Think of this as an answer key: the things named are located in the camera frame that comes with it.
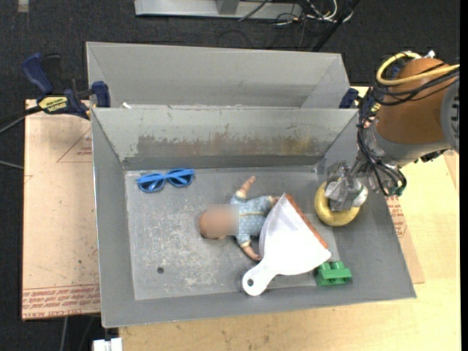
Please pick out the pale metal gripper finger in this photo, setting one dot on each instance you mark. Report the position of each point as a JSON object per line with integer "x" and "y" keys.
{"x": 340, "y": 201}
{"x": 336, "y": 172}

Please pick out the white dustpan with red-brown edge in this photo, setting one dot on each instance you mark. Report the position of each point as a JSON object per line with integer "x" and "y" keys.
{"x": 289, "y": 240}

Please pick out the green toy brick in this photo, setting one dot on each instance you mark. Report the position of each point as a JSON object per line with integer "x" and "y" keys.
{"x": 332, "y": 273}

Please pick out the baby doll in blue suit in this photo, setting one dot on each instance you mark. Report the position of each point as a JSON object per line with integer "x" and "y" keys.
{"x": 252, "y": 210}

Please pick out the blue sunglasses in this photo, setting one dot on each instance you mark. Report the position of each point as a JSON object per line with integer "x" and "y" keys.
{"x": 179, "y": 178}

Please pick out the grey metal bin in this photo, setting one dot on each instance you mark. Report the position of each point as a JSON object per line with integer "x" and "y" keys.
{"x": 175, "y": 232}

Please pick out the brown cardboard board, red print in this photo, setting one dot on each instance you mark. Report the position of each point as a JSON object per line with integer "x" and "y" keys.
{"x": 58, "y": 214}

